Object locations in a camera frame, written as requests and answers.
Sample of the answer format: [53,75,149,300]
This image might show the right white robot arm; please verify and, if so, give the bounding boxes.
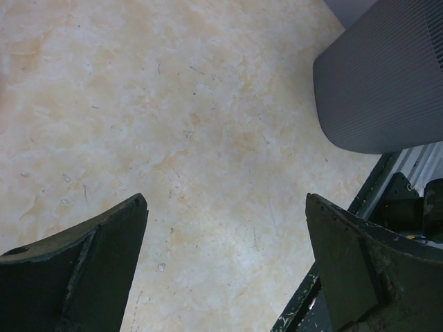
[305,173,442,331]

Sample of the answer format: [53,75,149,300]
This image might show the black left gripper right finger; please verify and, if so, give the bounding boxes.
[305,194,442,331]

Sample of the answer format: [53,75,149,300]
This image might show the grey slatted waste bin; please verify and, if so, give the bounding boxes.
[313,1,442,154]

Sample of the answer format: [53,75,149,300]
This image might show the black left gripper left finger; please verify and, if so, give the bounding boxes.
[1,194,148,331]

